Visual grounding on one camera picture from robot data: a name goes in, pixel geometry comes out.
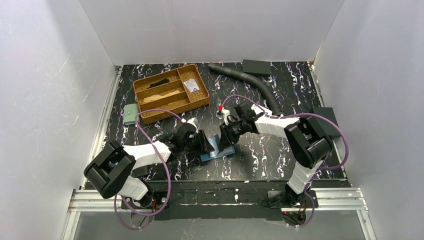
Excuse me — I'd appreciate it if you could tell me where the light blue card holder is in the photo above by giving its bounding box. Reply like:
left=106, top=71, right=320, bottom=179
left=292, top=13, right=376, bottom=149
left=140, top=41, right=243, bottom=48
left=199, top=133, right=237, bottom=163

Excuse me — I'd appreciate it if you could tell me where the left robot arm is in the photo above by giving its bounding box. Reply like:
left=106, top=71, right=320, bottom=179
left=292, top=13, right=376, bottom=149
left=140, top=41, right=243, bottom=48
left=83, top=122, right=215, bottom=201

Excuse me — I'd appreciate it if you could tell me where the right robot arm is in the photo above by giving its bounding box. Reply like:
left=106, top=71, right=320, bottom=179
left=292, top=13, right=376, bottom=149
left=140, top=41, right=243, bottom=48
left=216, top=101, right=333, bottom=202

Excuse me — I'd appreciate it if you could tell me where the white card in tray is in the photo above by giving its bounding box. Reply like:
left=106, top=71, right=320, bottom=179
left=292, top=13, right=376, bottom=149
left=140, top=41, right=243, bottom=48
left=183, top=78, right=200, bottom=93

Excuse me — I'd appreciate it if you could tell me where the woven wicker organizer tray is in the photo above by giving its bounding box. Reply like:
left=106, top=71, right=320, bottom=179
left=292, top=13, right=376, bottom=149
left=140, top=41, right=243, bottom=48
left=132, top=64, right=211, bottom=124

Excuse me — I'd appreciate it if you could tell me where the wooden utensil in tray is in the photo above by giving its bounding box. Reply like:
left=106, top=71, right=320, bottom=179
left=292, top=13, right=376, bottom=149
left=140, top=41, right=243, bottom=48
left=142, top=90, right=180, bottom=104

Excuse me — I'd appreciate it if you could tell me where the black flat box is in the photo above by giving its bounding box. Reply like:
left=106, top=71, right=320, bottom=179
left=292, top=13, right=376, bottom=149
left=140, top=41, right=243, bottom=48
left=242, top=59, right=271, bottom=77

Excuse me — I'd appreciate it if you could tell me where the green small wallet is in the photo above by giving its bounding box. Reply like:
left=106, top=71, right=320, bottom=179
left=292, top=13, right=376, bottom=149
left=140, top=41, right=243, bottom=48
left=123, top=103, right=140, bottom=126

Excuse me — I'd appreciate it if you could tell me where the black item in tray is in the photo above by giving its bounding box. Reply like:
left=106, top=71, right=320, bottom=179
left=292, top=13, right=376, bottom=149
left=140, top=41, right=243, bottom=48
left=148, top=78, right=170, bottom=89

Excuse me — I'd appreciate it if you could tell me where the black box right side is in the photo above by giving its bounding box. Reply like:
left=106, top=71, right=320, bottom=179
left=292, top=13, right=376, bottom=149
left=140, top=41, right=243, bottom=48
left=311, top=106, right=342, bottom=138

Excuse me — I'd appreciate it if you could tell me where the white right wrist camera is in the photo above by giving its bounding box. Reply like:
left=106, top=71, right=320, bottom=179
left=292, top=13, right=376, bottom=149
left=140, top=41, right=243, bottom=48
left=216, top=105, right=230, bottom=125

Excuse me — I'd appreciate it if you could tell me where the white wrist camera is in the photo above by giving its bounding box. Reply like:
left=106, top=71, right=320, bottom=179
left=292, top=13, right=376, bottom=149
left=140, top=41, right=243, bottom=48
left=180, top=117, right=199, bottom=131
left=216, top=105, right=230, bottom=125

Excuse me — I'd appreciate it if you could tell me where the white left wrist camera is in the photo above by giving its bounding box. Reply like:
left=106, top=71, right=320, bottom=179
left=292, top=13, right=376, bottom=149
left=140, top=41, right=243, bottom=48
left=180, top=117, right=199, bottom=131

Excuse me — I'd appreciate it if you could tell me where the black corrugated hose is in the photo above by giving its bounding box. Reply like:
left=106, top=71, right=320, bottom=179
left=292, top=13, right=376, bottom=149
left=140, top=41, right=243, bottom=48
left=208, top=62, right=282, bottom=116

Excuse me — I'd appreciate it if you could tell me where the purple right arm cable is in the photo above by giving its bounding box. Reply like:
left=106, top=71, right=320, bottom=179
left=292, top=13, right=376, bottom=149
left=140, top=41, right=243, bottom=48
left=219, top=94, right=350, bottom=229

